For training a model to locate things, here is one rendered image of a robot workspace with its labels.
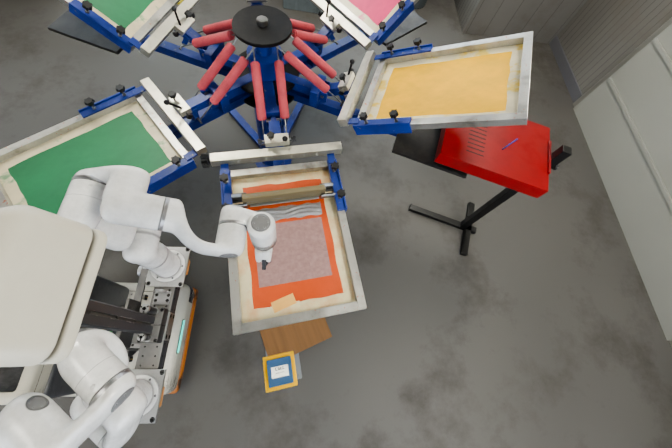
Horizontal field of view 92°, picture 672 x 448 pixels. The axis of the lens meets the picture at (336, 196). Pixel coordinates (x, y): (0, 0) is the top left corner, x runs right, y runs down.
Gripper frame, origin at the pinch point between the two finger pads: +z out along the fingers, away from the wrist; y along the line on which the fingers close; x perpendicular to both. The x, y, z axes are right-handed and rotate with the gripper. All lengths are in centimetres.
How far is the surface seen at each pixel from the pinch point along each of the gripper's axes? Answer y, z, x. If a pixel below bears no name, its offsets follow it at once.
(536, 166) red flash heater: -62, 28, 140
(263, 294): 7.4, 43.1, -3.2
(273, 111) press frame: -89, 34, -7
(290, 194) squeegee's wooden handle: -39, 34, 6
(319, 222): -28, 43, 21
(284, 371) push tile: 38, 41, 8
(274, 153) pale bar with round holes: -62, 35, -4
